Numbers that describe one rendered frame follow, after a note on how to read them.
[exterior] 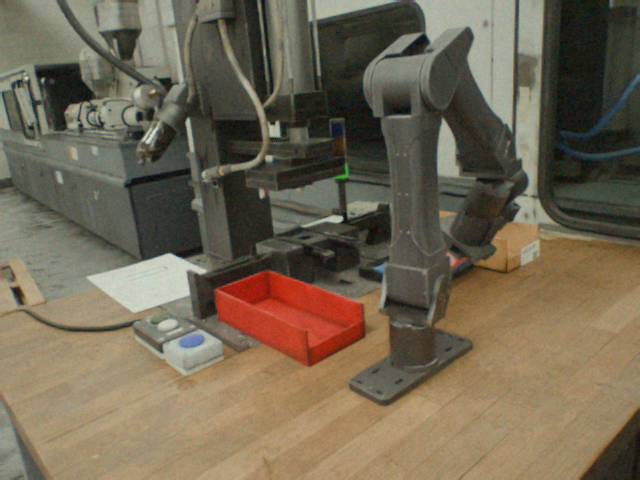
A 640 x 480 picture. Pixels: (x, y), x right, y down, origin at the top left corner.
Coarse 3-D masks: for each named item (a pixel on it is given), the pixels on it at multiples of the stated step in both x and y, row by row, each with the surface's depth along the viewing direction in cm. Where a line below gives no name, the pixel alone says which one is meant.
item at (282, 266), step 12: (264, 252) 107; (300, 252) 104; (336, 252) 111; (348, 252) 113; (276, 264) 105; (288, 264) 102; (300, 264) 105; (312, 264) 119; (324, 264) 115; (336, 264) 112; (348, 264) 114; (288, 276) 103; (300, 276) 105; (312, 276) 107
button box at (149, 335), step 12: (168, 312) 93; (48, 324) 99; (60, 324) 97; (120, 324) 95; (132, 324) 95; (144, 324) 89; (180, 324) 88; (144, 336) 87; (156, 336) 84; (168, 336) 84; (180, 336) 84; (156, 348) 84
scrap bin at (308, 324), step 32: (224, 288) 94; (256, 288) 99; (288, 288) 96; (320, 288) 89; (224, 320) 93; (256, 320) 85; (288, 320) 91; (320, 320) 90; (352, 320) 84; (288, 352) 80; (320, 352) 78
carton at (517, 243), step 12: (444, 216) 125; (504, 228) 114; (516, 228) 112; (528, 228) 110; (492, 240) 104; (504, 240) 102; (516, 240) 113; (528, 240) 111; (504, 252) 103; (516, 252) 113; (528, 252) 108; (480, 264) 108; (492, 264) 105; (504, 264) 103; (516, 264) 105
